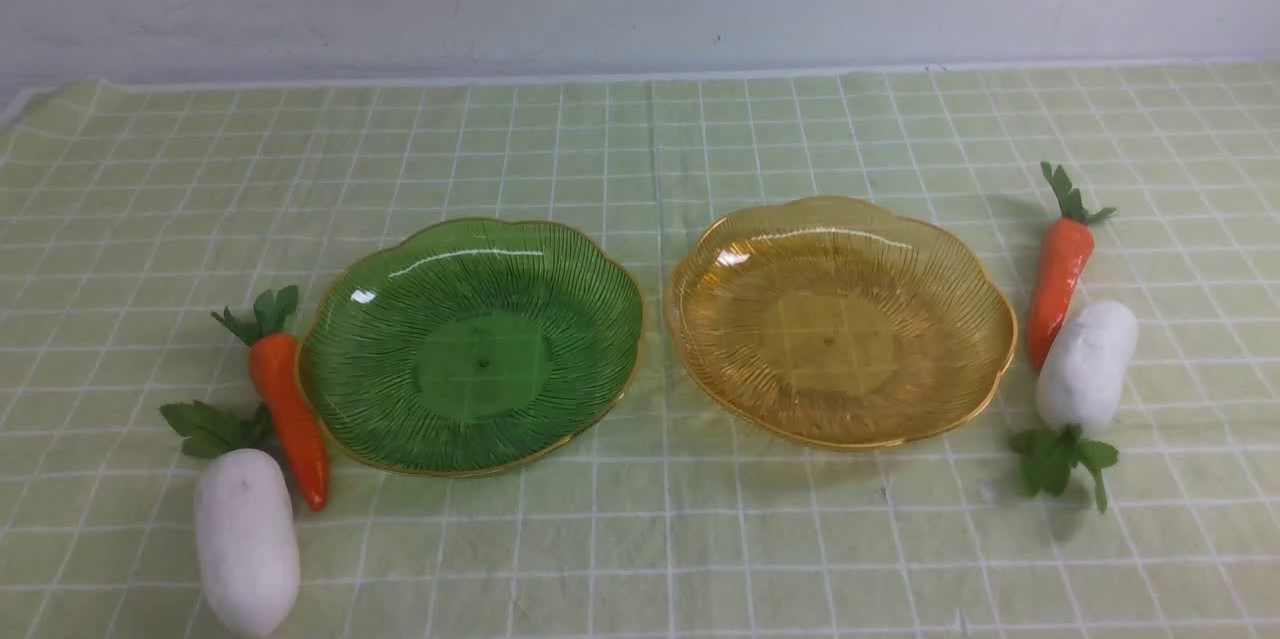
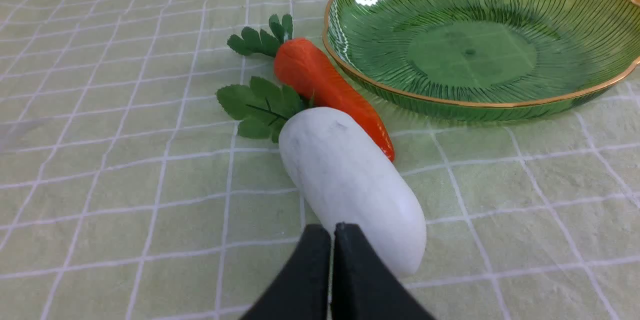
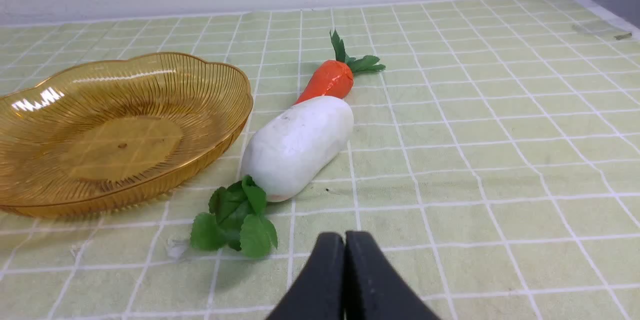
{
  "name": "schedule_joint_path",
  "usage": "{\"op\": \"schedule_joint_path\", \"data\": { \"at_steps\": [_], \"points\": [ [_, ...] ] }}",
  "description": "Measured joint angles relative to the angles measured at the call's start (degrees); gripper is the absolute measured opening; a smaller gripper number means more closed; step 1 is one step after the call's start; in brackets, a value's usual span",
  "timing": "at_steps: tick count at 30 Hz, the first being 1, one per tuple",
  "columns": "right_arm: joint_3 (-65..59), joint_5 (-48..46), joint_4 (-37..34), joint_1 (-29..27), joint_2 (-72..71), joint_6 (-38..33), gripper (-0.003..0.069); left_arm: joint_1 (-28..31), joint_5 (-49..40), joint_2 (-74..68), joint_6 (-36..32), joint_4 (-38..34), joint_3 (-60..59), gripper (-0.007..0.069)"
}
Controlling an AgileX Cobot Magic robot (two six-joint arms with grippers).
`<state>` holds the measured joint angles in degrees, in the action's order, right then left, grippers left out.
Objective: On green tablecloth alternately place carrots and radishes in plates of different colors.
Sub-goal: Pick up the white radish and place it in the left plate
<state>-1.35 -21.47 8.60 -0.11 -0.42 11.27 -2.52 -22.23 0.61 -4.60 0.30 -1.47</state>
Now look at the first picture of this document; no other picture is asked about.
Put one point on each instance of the green checkered tablecloth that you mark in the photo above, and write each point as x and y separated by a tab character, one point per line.
130	217

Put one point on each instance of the white toy radish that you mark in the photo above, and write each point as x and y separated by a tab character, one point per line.
1078	391
247	548

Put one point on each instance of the green glass plate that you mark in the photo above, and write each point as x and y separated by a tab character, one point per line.
472	347

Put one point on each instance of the orange toy carrot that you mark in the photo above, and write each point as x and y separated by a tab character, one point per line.
1064	252
272	364

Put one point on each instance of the amber glass plate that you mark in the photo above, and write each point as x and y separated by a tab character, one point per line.
840	324

